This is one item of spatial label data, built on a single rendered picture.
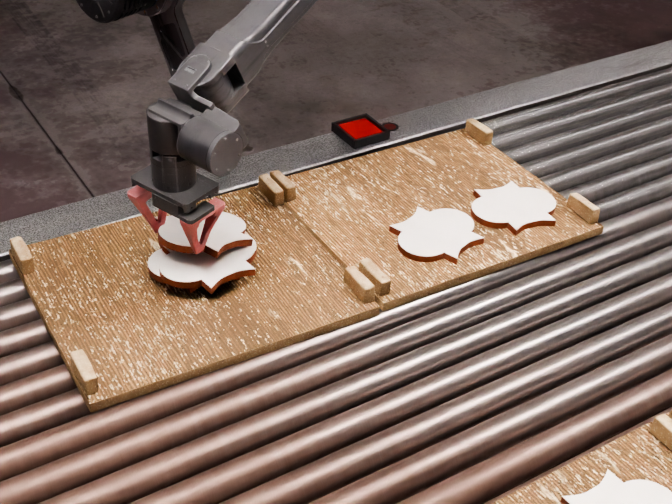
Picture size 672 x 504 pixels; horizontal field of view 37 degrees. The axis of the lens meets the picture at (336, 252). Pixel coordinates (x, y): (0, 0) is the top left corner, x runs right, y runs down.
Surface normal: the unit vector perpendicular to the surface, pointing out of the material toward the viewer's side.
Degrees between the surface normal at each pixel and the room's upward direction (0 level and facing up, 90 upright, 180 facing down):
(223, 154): 90
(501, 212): 0
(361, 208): 0
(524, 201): 0
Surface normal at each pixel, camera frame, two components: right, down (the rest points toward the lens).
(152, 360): 0.05, -0.81
